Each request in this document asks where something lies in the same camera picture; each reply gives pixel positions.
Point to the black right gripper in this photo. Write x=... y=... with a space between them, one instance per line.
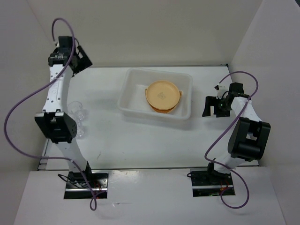
x=212 y=101

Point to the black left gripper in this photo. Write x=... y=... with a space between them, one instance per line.
x=86 y=61

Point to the clear glass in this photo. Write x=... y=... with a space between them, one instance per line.
x=76 y=108
x=80 y=128

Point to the round tan plate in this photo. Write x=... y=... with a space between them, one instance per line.
x=162 y=95

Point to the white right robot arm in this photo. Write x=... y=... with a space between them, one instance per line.
x=250 y=134

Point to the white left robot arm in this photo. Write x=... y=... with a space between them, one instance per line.
x=54 y=121

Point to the translucent plastic bin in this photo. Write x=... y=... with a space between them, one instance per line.
x=132 y=101

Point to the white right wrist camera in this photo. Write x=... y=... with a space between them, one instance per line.
x=221 y=91

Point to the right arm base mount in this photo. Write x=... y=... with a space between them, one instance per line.
x=206 y=185

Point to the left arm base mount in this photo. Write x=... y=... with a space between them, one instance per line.
x=77 y=187

